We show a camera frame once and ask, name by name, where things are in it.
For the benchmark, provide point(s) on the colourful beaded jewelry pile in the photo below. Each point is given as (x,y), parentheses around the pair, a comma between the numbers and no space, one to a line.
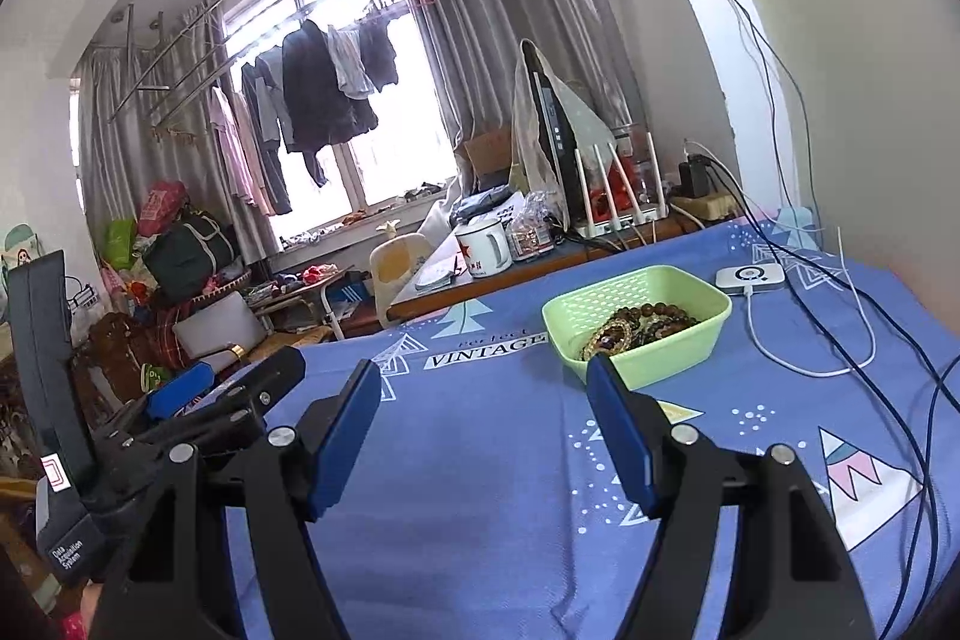
(616,336)

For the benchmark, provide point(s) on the grey left curtain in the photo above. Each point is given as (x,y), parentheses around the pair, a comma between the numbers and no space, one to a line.
(150,120)

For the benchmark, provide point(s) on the white power bank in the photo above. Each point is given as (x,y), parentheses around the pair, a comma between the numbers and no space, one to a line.
(751,277)

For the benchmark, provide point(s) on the wooden desk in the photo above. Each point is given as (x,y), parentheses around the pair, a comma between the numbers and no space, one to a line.
(411,303)

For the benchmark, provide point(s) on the dark hanging jacket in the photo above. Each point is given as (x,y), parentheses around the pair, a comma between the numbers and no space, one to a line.
(321,113)

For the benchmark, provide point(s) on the white yellow chair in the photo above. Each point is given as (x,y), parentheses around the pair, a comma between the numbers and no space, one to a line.
(393,263)

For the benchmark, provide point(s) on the green plastic basket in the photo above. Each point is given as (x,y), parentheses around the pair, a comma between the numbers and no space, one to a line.
(653,323)

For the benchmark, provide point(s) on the white wifi router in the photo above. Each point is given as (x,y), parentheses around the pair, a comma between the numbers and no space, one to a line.
(622,189)

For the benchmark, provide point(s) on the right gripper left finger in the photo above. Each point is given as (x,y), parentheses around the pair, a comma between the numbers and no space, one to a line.
(174,576)

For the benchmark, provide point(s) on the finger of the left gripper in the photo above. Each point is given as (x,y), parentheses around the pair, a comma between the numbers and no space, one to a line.
(181,392)
(244,397)

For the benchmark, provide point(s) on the white enamel mug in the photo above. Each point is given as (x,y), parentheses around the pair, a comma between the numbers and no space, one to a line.
(484,246)

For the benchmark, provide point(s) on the dark green duffel bag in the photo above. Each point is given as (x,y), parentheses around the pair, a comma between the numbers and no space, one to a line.
(189,252)

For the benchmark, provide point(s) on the person's left hand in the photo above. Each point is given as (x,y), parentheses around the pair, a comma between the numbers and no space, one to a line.
(79,623)

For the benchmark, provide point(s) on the white handbag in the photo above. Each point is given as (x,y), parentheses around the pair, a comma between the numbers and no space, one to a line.
(221,333)

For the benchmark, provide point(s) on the beige power strip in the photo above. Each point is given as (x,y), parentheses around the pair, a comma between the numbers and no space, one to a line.
(714,208)

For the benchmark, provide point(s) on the cardboard box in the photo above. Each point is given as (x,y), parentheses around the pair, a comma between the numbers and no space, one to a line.
(489,153)

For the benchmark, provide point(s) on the blue patterned bed sheet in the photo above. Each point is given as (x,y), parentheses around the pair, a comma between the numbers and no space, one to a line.
(484,503)

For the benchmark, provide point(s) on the covered black monitor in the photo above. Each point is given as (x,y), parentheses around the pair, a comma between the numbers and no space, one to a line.
(560,147)

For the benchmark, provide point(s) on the black power adapter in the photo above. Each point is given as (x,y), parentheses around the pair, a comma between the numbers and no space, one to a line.
(695,181)

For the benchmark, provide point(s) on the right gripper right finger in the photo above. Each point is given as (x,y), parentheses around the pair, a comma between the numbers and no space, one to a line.
(790,575)

